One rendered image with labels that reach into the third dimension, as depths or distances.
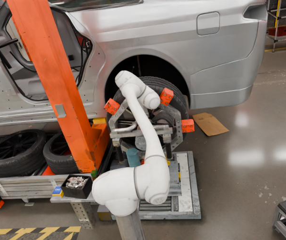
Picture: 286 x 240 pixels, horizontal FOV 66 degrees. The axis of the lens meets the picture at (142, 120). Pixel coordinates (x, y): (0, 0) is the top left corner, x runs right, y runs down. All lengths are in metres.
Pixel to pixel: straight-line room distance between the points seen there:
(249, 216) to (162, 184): 1.42
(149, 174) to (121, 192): 0.13
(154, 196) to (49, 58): 1.07
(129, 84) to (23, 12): 0.74
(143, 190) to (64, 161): 1.47
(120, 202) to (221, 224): 1.34
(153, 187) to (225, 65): 1.35
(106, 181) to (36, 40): 0.98
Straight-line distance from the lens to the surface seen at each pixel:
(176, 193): 2.15
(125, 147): 1.79
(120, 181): 0.90
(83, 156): 1.86
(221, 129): 3.11
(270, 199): 2.37
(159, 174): 0.89
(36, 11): 1.49
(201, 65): 1.93
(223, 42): 1.91
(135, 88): 1.18
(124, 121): 1.77
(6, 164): 2.66
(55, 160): 2.33
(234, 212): 2.22
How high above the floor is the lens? 1.78
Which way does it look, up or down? 31 degrees down
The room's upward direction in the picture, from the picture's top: 11 degrees counter-clockwise
